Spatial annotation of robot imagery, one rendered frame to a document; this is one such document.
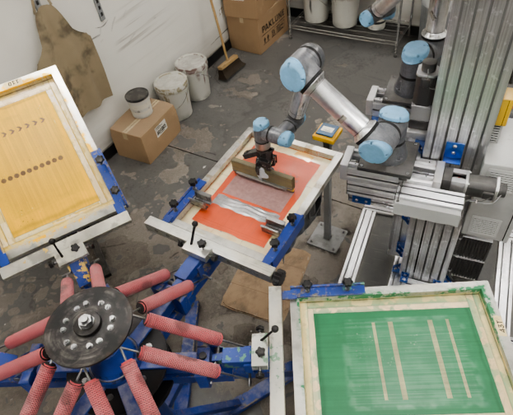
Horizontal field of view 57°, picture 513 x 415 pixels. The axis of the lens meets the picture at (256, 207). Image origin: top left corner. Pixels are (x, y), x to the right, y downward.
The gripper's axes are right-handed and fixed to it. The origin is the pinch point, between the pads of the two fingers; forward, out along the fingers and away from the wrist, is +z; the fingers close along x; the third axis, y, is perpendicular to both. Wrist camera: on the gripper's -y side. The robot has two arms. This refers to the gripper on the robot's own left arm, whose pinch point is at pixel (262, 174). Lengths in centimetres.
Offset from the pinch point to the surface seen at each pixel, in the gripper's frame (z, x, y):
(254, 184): 4.8, -3.9, -3.2
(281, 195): 4.4, -4.8, 13.2
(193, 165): 104, 73, -119
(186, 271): -4, -68, 2
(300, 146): 1.2, 28.7, 7.4
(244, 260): -5, -52, 21
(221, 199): 4.5, -20.4, -12.8
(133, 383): -23, -119, 23
